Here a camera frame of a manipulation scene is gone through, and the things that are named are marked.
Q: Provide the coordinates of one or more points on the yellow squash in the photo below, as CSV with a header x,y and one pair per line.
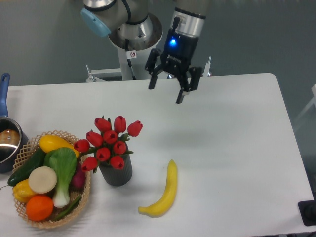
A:
x,y
49,143

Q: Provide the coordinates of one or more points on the purple red onion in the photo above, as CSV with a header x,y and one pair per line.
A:
x,y
78,180

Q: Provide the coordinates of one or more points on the woven wicker basket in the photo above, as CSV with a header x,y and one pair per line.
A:
x,y
25,153

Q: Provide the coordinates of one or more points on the yellow banana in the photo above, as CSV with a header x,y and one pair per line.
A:
x,y
160,207

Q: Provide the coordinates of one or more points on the beige round bun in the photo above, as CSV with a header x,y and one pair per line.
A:
x,y
42,180

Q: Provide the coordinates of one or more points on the dark grey ribbed vase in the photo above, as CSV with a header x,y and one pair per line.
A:
x,y
117,171

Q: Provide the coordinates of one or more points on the dark green cucumber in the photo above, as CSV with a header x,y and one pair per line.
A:
x,y
24,171

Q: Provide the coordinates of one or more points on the orange fruit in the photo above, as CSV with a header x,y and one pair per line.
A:
x,y
39,208

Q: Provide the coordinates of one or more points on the green chili pepper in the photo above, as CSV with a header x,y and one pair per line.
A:
x,y
68,210

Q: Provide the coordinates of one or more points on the black device at table edge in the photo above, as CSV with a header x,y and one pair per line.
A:
x,y
308,212

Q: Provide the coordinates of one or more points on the green bok choy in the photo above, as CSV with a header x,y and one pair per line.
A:
x,y
63,161

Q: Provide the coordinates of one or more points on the red tulip bouquet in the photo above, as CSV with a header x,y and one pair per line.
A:
x,y
108,145

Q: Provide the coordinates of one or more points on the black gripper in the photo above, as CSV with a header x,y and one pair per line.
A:
x,y
175,60

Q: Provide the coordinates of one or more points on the white frame at right edge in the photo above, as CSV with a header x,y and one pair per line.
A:
x,y
308,110

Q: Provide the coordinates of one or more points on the yellow bell pepper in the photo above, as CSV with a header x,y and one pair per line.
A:
x,y
22,191

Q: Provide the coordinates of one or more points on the blue handled saucepan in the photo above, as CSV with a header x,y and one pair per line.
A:
x,y
12,138

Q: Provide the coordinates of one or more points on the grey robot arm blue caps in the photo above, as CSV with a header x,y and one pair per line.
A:
x,y
135,32

